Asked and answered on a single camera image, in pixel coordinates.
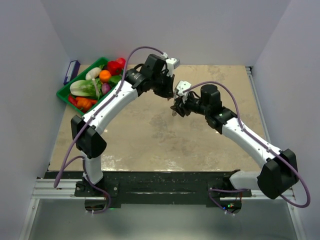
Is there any purple box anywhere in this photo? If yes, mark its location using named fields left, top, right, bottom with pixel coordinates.
left=63, top=60, right=81, bottom=85

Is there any red tomato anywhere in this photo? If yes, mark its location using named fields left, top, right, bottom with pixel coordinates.
left=115, top=57, right=126, bottom=69

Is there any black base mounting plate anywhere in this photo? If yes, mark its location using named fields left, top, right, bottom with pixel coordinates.
left=37, top=171, right=264, bottom=213

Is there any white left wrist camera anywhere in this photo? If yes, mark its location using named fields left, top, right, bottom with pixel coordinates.
left=165, top=57, right=181, bottom=77

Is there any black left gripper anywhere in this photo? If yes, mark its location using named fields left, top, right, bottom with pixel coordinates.
left=151, top=71, right=175, bottom=99

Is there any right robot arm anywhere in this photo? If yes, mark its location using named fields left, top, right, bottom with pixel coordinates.
left=171, top=81, right=298, bottom=200

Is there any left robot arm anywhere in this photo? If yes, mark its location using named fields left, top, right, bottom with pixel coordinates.
left=71, top=54, right=180, bottom=196

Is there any white radish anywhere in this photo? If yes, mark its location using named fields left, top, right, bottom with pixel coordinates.
left=85, top=67, right=102, bottom=80

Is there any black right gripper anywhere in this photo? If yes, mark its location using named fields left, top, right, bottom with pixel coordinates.
left=170, top=91, right=210, bottom=118

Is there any purple onion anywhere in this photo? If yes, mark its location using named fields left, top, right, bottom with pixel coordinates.
left=101, top=83, right=112, bottom=95

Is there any green bell pepper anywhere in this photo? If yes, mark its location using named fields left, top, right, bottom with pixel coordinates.
left=108, top=75, right=122, bottom=87

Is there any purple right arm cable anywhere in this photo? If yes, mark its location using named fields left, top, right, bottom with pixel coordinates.
left=184, top=81, right=311, bottom=213

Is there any red chili pepper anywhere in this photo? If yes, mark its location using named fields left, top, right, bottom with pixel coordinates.
left=68, top=95, right=77, bottom=107

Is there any green plastic tray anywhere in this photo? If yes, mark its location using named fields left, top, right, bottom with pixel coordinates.
left=56, top=57, right=126, bottom=116

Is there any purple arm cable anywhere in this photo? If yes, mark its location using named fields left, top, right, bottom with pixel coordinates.
left=184, top=81, right=311, bottom=213
left=53, top=46, right=168, bottom=215

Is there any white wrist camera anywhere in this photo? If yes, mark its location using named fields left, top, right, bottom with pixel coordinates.
left=173, top=80, right=192, bottom=103
left=165, top=57, right=181, bottom=77

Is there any green leafy cabbage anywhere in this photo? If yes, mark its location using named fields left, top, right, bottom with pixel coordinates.
left=69, top=78, right=103, bottom=99

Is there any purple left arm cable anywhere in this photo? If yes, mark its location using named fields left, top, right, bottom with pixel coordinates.
left=53, top=46, right=168, bottom=215

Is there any small orange pepper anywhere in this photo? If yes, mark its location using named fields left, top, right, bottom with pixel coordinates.
left=75, top=96, right=97, bottom=113

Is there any red bell pepper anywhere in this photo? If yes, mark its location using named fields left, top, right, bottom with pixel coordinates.
left=106, top=61, right=123, bottom=76

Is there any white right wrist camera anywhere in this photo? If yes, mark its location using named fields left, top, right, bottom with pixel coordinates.
left=173, top=80, right=192, bottom=103

